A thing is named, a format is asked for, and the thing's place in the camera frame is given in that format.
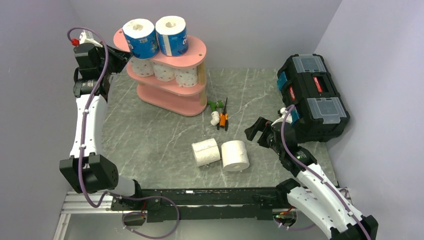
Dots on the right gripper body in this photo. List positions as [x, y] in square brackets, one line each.
[265, 139]

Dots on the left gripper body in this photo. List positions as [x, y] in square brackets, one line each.
[115, 62]

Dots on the plain white embossed roll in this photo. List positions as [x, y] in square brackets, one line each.
[234, 156]

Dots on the plain white paper roll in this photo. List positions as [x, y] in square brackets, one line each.
[206, 152]

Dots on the floral paper roll large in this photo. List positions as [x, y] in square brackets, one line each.
[141, 67]

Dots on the pink three-tier shelf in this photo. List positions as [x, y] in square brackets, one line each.
[184, 100]

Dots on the blue paper roll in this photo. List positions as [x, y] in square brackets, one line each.
[171, 34]

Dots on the white pipe elbow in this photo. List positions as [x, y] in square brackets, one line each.
[215, 118]

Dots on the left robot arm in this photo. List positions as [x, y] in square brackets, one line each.
[87, 170]

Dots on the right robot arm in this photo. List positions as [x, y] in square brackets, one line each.
[310, 190]

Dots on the orange black pliers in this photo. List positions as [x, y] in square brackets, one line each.
[223, 118]

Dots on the green pipe fitting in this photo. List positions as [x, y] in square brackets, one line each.
[214, 105]

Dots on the black tool box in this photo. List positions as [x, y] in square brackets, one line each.
[319, 114]

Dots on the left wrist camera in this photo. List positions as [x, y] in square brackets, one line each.
[85, 37]

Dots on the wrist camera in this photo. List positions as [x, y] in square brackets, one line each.
[285, 115]
[85, 37]

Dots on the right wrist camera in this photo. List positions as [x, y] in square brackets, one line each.
[285, 115]

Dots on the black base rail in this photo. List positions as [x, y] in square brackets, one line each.
[260, 203]

